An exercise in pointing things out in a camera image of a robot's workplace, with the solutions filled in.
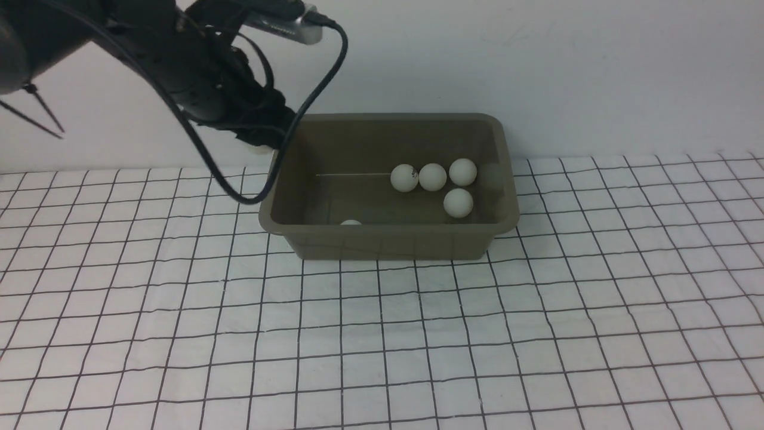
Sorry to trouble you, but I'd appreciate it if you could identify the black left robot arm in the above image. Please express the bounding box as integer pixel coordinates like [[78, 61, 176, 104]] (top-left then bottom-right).
[[2, 1, 295, 149]]

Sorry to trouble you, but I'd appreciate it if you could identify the olive green plastic bin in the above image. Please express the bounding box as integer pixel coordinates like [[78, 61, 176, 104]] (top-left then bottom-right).
[[259, 113, 519, 260]]

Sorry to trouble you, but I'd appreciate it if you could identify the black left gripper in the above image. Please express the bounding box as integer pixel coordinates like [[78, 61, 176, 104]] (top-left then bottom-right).
[[161, 24, 297, 149]]

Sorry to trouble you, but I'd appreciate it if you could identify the white grid tablecloth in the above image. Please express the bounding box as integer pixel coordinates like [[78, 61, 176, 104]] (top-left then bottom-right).
[[1, 153, 763, 429]]

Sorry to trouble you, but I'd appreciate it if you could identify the white ball with logo centre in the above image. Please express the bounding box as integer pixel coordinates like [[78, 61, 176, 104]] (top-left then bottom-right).
[[443, 188, 474, 219]]

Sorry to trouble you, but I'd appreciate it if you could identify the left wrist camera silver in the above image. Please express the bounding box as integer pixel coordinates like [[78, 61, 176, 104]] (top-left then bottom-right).
[[185, 0, 323, 45]]

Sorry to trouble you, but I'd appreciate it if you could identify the black left camera cable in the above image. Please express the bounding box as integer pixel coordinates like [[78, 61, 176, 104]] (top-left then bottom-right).
[[36, 0, 349, 206]]

